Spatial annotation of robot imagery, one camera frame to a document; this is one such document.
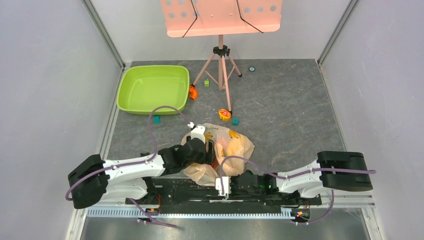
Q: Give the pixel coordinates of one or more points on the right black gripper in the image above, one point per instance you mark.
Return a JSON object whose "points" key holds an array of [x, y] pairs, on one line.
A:
{"points": [[232, 184]]}

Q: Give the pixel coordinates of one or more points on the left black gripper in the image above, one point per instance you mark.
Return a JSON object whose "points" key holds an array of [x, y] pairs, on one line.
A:
{"points": [[207, 157]]}

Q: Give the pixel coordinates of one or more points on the translucent orange plastic bag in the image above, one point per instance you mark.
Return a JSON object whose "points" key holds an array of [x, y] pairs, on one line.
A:
{"points": [[227, 142]]}

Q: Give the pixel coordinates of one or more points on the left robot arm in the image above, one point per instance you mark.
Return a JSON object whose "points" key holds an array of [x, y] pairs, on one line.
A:
{"points": [[97, 179]]}

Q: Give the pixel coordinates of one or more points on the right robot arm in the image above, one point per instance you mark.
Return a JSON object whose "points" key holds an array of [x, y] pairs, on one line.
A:
{"points": [[332, 170]]}

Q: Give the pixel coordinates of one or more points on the red fake fruit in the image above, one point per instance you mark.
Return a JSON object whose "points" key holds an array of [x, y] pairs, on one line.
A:
{"points": [[214, 164]]}

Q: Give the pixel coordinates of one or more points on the teal small cube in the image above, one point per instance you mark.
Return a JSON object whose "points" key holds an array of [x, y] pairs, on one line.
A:
{"points": [[235, 121]]}

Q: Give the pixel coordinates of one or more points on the yellow red toy fruit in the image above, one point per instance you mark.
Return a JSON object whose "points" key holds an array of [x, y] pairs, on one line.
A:
{"points": [[224, 115]]}

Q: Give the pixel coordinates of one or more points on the orange toy by basin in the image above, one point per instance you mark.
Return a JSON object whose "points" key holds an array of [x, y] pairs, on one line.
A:
{"points": [[192, 92]]}

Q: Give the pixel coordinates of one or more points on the green plastic basin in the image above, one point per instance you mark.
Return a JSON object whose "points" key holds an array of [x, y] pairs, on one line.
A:
{"points": [[144, 88]]}

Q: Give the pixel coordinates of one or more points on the pink music stand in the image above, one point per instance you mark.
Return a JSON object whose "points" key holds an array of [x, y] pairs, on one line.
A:
{"points": [[197, 18]]}

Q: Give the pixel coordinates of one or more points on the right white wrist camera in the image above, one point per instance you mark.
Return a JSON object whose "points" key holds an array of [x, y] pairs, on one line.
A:
{"points": [[222, 185]]}

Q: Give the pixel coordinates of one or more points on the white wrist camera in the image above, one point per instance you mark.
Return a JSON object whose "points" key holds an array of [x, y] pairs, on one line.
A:
{"points": [[222, 185], [197, 131]]}

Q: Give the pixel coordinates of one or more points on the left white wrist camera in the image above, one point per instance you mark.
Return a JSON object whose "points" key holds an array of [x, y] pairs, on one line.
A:
{"points": [[197, 131]]}

